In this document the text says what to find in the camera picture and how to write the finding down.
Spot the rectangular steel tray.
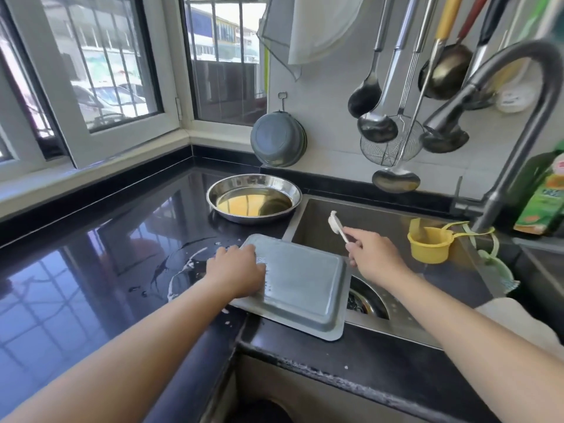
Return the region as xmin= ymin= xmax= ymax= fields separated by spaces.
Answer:
xmin=229 ymin=233 xmax=352 ymax=342

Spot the person's right forearm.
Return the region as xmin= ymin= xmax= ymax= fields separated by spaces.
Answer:
xmin=383 ymin=264 xmax=564 ymax=423

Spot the green dish soap bottle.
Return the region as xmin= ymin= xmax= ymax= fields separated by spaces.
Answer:
xmin=513 ymin=140 xmax=564 ymax=236

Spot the green hanging sponge holder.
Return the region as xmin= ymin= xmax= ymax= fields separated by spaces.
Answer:
xmin=462 ymin=226 xmax=521 ymax=296

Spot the yellow-handled steel ladle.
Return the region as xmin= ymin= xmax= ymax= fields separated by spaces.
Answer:
xmin=372 ymin=0 xmax=466 ymax=194

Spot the grey hanging basin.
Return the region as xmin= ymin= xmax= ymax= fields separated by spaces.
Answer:
xmin=250 ymin=110 xmax=305 ymax=169

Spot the yellow hanging sink cup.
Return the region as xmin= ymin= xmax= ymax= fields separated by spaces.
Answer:
xmin=407 ymin=217 xmax=495 ymax=265

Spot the white hanging cloth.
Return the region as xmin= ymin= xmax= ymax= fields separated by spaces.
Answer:
xmin=258 ymin=0 xmax=367 ymax=80

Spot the white dish rag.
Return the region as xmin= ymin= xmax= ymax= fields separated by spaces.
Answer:
xmin=476 ymin=297 xmax=564 ymax=362

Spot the person's right hand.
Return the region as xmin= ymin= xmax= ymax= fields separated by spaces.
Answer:
xmin=342 ymin=226 xmax=415 ymax=293

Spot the person's left forearm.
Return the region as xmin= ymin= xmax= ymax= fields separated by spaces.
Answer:
xmin=4 ymin=277 xmax=239 ymax=423

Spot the white dish brush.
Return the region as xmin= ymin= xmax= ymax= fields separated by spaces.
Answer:
xmin=493 ymin=0 xmax=564 ymax=115

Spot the orange-handled brass ladle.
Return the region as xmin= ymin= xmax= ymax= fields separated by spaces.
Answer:
xmin=418 ymin=0 xmax=491 ymax=101

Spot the stainless steel sink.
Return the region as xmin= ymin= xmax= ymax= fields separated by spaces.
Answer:
xmin=282 ymin=195 xmax=530 ymax=351

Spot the steel soup ladle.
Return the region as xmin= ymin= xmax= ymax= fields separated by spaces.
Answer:
xmin=358 ymin=0 xmax=422 ymax=145

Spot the dark green hanging basin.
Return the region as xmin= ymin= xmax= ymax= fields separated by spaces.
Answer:
xmin=298 ymin=119 xmax=310 ymax=164

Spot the round steel basin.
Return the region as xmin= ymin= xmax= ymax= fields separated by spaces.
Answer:
xmin=206 ymin=173 xmax=303 ymax=226

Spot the steel gooseneck faucet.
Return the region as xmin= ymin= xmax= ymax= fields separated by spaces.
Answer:
xmin=423 ymin=39 xmax=564 ymax=234

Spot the person's left hand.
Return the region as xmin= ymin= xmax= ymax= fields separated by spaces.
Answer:
xmin=204 ymin=244 xmax=267 ymax=300

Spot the white cleaning brush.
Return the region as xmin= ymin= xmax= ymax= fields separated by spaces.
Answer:
xmin=328 ymin=210 xmax=359 ymax=246

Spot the round steel pan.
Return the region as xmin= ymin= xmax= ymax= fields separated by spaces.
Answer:
xmin=346 ymin=276 xmax=391 ymax=321

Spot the hanging steel ladles and skimmer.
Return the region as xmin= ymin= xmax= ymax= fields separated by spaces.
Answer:
xmin=347 ymin=0 xmax=396 ymax=120

